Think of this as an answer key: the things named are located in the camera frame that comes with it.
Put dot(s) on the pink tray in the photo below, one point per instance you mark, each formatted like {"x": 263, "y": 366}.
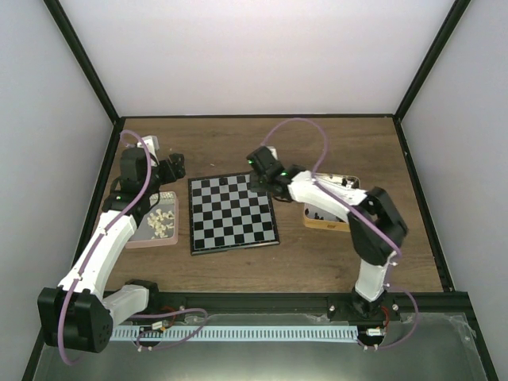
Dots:
{"x": 166, "y": 201}

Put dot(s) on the light blue slotted cable duct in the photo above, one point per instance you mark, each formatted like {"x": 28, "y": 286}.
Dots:
{"x": 263, "y": 333}

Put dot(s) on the pile of white chess pieces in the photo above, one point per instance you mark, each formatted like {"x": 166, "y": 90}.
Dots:
{"x": 161, "y": 224}

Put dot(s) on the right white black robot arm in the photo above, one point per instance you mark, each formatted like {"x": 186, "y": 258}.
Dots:
{"x": 376, "y": 227}

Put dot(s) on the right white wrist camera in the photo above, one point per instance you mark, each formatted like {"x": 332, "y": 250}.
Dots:
{"x": 273, "y": 151}

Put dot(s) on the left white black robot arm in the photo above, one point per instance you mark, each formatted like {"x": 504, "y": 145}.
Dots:
{"x": 76, "y": 314}

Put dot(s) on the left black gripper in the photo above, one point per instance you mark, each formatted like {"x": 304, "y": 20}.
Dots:
{"x": 178, "y": 167}

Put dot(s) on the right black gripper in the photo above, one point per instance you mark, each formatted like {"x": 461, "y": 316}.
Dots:
{"x": 255, "y": 184}

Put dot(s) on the black aluminium mounting rail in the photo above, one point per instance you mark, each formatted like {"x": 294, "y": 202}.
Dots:
{"x": 343, "y": 306}

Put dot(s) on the yellow metal tin box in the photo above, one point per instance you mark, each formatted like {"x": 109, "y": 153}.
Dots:
{"x": 349, "y": 182}

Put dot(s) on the pile of black chess pieces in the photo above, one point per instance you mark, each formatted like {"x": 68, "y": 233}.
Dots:
{"x": 315, "y": 213}

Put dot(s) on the black grey chessboard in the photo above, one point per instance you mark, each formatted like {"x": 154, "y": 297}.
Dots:
{"x": 228, "y": 217}

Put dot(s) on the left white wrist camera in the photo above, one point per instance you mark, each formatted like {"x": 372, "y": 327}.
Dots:
{"x": 152, "y": 143}

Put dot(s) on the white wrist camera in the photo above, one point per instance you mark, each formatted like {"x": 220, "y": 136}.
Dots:
{"x": 273, "y": 151}
{"x": 152, "y": 143}

